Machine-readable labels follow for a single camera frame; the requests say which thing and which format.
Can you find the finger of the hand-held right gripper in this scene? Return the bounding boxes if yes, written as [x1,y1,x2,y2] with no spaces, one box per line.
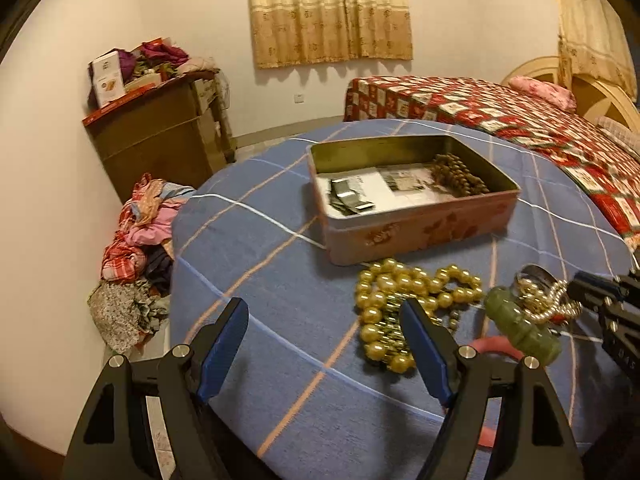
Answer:
[564,284,622,322]
[574,270,640,302]

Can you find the pink floral tin box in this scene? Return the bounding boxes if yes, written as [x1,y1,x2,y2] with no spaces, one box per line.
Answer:
[306,135,522,267]

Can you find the blue plaid tablecloth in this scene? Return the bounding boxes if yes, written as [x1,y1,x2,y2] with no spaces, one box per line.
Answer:
[169,120,636,480]

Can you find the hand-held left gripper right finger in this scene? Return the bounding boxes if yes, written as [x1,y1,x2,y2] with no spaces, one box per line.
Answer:
[398,299,586,480]

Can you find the pink floral pillow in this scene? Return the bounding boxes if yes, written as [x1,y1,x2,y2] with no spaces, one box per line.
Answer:
[507,76,578,113]

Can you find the striped pillow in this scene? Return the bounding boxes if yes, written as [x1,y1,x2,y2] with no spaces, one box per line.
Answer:
[595,115,640,161]

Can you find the pile of colourful clothes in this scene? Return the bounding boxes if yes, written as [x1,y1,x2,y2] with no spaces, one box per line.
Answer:
[87,172,198,353]

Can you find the pink bangle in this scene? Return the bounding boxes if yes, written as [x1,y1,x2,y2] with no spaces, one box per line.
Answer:
[460,336,523,453]

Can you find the green jade bracelet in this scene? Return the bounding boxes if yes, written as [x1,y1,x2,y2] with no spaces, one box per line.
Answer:
[482,285,562,365]

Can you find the gold large pearl necklace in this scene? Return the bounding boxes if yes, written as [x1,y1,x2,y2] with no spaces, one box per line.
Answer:
[356,259,483,375]

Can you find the small white pearl bracelet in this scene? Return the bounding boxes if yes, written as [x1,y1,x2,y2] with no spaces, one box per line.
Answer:
[520,280,581,326]

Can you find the white carton box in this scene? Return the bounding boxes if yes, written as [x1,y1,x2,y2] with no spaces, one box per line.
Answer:
[89,50,127,110]

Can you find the pearl bead necklaces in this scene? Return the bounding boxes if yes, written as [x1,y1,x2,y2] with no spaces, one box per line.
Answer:
[320,162,451,213]

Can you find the beige patterned window curtain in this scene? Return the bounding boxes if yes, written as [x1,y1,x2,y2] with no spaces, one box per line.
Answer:
[245,0,415,70]
[542,0,638,103]

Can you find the pile of purple clothes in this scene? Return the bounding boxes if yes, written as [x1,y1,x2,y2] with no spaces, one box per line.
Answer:
[120,37,221,83]

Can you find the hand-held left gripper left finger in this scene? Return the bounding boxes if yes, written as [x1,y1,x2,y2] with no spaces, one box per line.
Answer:
[60,297,250,480]

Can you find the silver round trinket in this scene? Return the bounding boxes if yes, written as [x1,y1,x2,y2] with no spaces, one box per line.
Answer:
[515,263,558,288]

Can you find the brown wooden desk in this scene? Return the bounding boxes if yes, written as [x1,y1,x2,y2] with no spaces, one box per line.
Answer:
[82,69,237,206]

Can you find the bed with red patterned cover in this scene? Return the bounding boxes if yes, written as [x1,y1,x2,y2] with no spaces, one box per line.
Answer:
[343,75,640,253]

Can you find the brown bead bracelet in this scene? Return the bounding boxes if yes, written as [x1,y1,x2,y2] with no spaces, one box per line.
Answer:
[429,152,492,197]

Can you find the cream wooden headboard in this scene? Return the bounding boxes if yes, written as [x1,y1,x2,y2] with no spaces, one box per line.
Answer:
[500,56,640,133]

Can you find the flat red box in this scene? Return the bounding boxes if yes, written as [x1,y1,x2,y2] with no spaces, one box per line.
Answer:
[81,80,166,127]

